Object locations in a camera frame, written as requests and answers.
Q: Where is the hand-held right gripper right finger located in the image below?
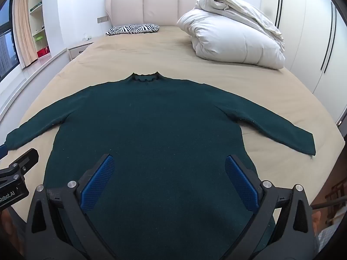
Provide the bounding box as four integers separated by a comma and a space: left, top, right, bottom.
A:
222, 154, 318, 260

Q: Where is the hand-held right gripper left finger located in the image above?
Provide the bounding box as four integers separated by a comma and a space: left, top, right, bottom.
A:
25, 154, 120, 260

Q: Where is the dark green sweater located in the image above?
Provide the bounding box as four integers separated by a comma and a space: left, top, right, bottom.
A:
5, 72, 316, 260

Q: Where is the white window sill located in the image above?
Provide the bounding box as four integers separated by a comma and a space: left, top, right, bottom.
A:
0, 47, 68, 122

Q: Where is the dark framed window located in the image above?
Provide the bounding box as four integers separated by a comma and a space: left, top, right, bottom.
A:
0, 0, 21, 83

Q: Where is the white nightstand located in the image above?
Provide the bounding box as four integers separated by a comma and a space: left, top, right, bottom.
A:
68, 40, 95, 59

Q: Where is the beige curtain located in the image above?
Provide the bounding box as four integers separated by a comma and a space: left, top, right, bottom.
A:
12, 0, 38, 69

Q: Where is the bed with beige sheet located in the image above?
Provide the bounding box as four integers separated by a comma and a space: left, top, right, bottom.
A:
0, 26, 347, 239

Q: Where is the white shelf unit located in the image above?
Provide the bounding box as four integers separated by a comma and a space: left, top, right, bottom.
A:
28, 0, 51, 57

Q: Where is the white folded duvet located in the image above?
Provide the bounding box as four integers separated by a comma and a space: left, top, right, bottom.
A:
177, 0, 286, 69

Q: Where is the zebra print pillow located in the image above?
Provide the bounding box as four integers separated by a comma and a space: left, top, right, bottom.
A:
106, 23, 160, 36

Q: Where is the white wardrobe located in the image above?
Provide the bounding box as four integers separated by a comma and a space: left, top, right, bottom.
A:
260, 0, 347, 141

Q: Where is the beige padded headboard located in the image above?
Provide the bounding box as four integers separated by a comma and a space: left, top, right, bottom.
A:
105, 0, 225, 37

